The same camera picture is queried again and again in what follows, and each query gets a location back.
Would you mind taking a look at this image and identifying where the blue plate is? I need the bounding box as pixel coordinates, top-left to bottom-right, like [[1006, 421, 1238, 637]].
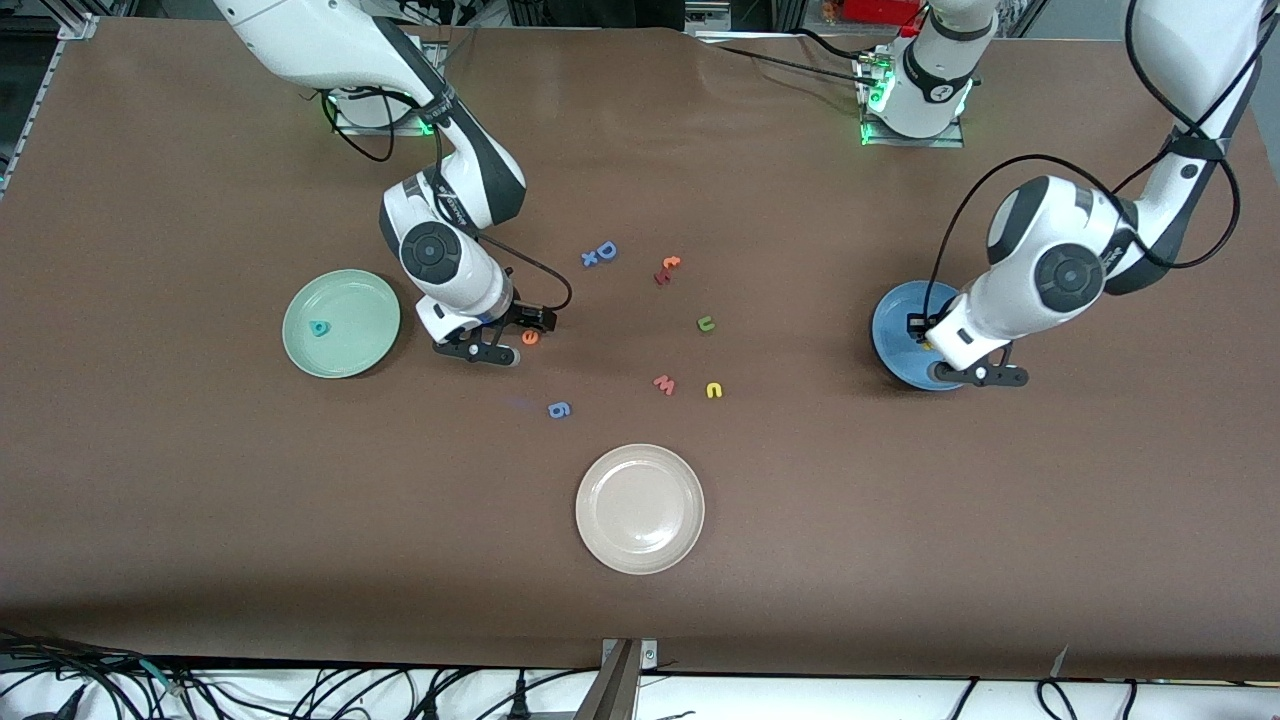
[[871, 280, 963, 392]]

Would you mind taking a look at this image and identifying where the mint green plate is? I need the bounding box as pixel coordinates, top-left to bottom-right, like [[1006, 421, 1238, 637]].
[[282, 268, 402, 380]]

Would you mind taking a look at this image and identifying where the beige plate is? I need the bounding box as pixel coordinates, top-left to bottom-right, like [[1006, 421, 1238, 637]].
[[575, 443, 706, 576]]

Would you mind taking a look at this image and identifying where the red box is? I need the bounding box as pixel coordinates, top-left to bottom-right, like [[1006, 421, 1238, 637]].
[[845, 0, 921, 26]]

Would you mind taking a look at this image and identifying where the brown table cover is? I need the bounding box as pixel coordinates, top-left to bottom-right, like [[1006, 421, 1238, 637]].
[[0, 14, 1280, 683]]

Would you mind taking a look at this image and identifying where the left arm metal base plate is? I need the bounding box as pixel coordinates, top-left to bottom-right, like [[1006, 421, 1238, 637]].
[[855, 50, 966, 149]]

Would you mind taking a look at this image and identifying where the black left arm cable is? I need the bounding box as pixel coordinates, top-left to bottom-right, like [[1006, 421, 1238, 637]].
[[908, 0, 1280, 326]]

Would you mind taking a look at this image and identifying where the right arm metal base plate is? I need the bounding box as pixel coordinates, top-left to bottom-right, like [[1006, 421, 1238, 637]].
[[330, 95, 443, 137]]

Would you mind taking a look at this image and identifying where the metal table edge bracket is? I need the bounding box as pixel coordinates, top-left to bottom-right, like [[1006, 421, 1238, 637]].
[[575, 638, 661, 720]]

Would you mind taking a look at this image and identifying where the aluminium frame profile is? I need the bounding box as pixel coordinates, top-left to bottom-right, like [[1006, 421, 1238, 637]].
[[0, 0, 101, 201]]

